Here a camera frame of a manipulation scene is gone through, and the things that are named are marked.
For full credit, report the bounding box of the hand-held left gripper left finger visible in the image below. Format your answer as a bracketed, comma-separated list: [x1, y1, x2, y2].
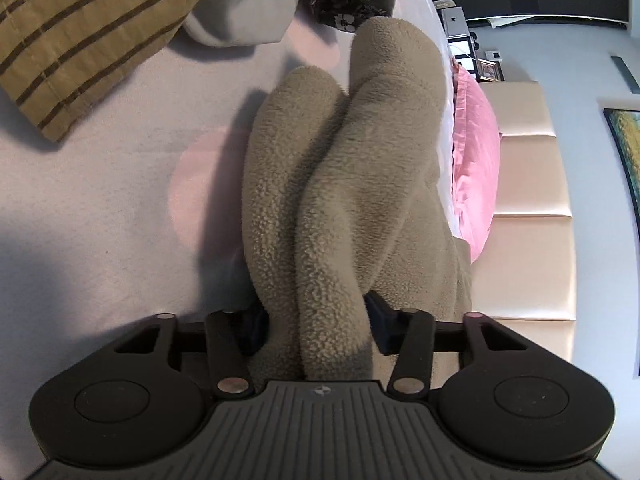
[114, 307, 270, 400]

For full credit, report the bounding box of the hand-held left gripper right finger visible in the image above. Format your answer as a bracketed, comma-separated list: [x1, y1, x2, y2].
[365, 291, 531, 401]

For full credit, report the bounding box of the beige fleece hoodie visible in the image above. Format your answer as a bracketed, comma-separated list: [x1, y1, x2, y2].
[241, 16, 473, 396]

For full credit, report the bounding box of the pink pillow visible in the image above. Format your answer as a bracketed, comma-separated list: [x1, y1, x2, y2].
[451, 57, 502, 263]

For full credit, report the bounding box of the polka dot bed sheet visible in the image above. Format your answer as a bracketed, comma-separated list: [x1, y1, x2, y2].
[0, 0, 461, 411]

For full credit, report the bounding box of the beige padded headboard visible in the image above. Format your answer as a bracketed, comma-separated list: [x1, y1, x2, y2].
[470, 80, 578, 376]

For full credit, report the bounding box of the white side table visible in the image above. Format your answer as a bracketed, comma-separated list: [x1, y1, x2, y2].
[434, 0, 481, 68]

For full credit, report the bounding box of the light grey garment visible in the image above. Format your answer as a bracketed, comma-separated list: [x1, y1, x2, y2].
[182, 0, 301, 50]

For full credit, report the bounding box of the tan striped shirt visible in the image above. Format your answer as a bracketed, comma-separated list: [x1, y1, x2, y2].
[0, 0, 236, 143]

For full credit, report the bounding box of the small photo frame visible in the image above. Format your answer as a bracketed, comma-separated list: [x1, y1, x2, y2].
[475, 57, 503, 82]

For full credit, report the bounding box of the framed wall painting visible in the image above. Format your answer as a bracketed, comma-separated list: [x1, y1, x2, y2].
[602, 107, 640, 376]

